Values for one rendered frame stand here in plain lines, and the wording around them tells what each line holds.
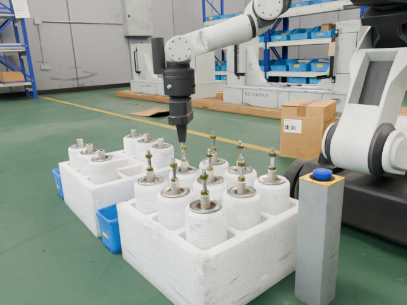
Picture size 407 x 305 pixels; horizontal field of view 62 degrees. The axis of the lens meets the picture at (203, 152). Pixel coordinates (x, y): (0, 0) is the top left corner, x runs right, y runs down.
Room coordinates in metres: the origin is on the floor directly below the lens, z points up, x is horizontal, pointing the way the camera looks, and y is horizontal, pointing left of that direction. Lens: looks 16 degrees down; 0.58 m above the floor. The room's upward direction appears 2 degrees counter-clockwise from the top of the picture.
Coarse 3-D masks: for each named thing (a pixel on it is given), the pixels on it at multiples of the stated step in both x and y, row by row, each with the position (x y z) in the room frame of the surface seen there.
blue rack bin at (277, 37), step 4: (296, 28) 6.48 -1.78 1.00; (276, 32) 6.69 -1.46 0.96; (280, 32) 6.78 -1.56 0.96; (284, 32) 6.85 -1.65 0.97; (288, 32) 6.85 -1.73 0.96; (292, 32) 6.41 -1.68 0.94; (272, 36) 6.54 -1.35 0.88; (276, 36) 6.48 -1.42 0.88; (280, 36) 6.41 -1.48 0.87; (284, 36) 6.35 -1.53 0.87; (288, 36) 6.35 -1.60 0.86; (272, 40) 6.56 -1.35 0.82; (276, 40) 6.48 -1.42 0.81; (280, 40) 6.41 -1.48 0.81; (284, 40) 6.35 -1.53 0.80; (288, 40) 6.37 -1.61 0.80
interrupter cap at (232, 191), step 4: (228, 188) 0.80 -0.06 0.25; (232, 188) 0.80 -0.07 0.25; (236, 188) 0.80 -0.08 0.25; (248, 188) 0.79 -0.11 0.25; (252, 188) 0.79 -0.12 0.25; (228, 192) 0.77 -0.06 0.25; (232, 192) 0.77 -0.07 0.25; (236, 192) 0.78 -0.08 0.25; (248, 192) 0.77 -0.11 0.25; (252, 192) 0.76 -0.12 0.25; (256, 192) 0.76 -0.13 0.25; (232, 196) 0.75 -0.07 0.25; (236, 196) 0.74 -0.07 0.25; (240, 196) 0.74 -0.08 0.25; (244, 196) 0.74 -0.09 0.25; (248, 196) 0.74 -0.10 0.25; (252, 196) 0.75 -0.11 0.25
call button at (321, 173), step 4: (320, 168) 0.71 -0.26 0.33; (324, 168) 0.71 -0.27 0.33; (316, 172) 0.68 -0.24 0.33; (320, 172) 0.68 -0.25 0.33; (324, 172) 0.68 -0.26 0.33; (328, 172) 0.68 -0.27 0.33; (316, 176) 0.68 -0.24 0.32; (320, 176) 0.68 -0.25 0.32; (324, 176) 0.67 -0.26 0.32; (328, 176) 0.67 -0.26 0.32
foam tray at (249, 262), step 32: (128, 224) 0.84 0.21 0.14; (288, 224) 0.78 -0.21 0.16; (128, 256) 0.86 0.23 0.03; (160, 256) 0.72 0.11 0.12; (192, 256) 0.62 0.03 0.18; (224, 256) 0.63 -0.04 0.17; (256, 256) 0.70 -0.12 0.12; (288, 256) 0.78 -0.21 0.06; (160, 288) 0.73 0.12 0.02; (192, 288) 0.63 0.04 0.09; (224, 288) 0.63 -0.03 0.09; (256, 288) 0.70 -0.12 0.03
